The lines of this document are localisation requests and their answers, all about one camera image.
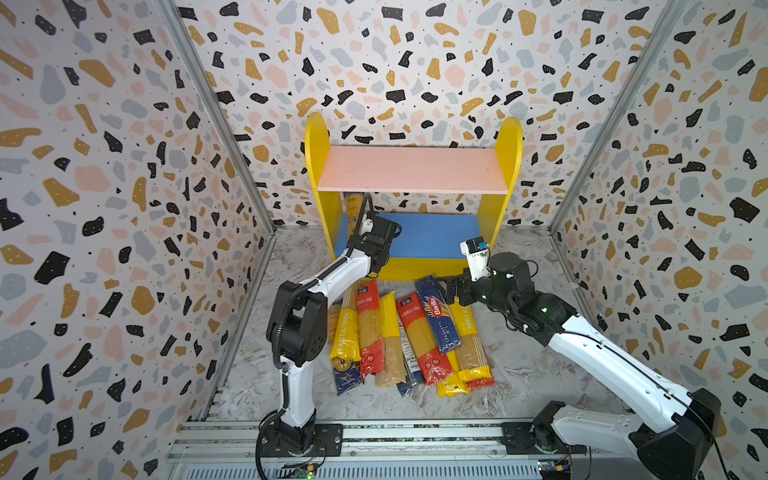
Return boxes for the red black-label spaghetti bag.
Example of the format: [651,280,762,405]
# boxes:
[356,280,385,377]

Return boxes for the yellow end spaghetti bag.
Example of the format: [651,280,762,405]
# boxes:
[437,351,470,398]

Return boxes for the white label noodle bag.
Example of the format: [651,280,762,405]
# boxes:
[397,325,425,397]

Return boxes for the yellow shelf with coloured boards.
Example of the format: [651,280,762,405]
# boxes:
[305,113,523,282]

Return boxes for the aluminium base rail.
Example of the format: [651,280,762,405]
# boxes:
[161,418,685,480]

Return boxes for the blue starry pasta bag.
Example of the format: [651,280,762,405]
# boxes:
[327,301,364,395]

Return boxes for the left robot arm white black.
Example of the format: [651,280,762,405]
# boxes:
[266,213,402,454]

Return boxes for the blue Barilla spaghetti pack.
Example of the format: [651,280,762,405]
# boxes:
[415,275,461,354]

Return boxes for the yellow Pastatime bag right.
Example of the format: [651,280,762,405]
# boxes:
[449,301,495,389]

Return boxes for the dark blue Anko pasta bag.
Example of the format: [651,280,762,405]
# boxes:
[344,192,365,236]

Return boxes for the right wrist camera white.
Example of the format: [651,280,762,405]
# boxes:
[460,236,490,282]

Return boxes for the yellow top spaghetti bag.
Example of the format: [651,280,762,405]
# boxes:
[376,292,406,388]

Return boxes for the red spaghetti bag centre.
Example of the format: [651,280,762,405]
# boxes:
[396,292,454,385]

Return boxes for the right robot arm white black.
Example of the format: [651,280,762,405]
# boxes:
[438,252,721,479]

